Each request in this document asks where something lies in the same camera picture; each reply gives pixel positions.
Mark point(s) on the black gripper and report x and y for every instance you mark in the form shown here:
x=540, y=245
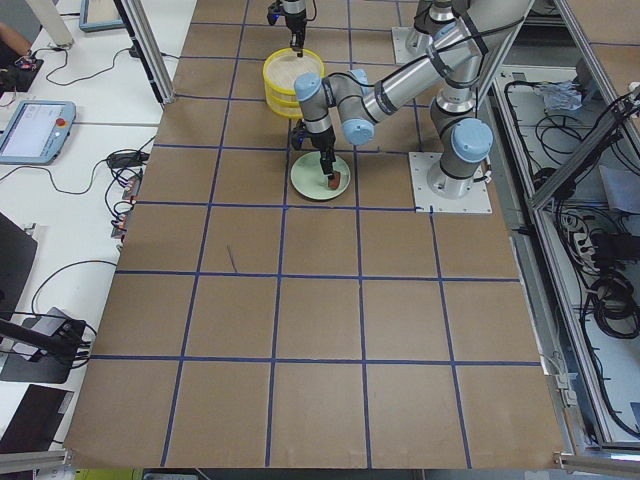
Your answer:
x=322, y=140
x=295, y=23

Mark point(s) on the teach pendant with screen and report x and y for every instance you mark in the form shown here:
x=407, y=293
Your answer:
x=37, y=132

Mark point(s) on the aluminium frame post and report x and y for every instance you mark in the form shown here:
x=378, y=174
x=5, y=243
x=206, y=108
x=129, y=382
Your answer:
x=139, y=29

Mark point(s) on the yellow steamer layer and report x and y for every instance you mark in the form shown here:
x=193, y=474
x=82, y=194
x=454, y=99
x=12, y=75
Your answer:
x=283, y=103
x=283, y=67

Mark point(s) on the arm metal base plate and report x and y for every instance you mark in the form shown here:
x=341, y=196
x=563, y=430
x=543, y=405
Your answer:
x=409, y=44
x=434, y=192

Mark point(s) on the black power adapter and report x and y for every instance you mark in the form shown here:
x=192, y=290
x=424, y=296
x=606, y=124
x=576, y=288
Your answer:
x=127, y=159

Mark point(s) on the light green plate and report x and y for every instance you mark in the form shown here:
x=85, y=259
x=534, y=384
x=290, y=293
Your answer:
x=309, y=180

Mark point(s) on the brown red bun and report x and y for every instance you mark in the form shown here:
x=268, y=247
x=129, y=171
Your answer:
x=334, y=180

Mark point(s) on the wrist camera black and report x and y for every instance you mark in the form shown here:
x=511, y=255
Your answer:
x=274, y=11
x=298, y=135

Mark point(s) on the black laptop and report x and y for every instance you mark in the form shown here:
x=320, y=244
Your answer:
x=36, y=421

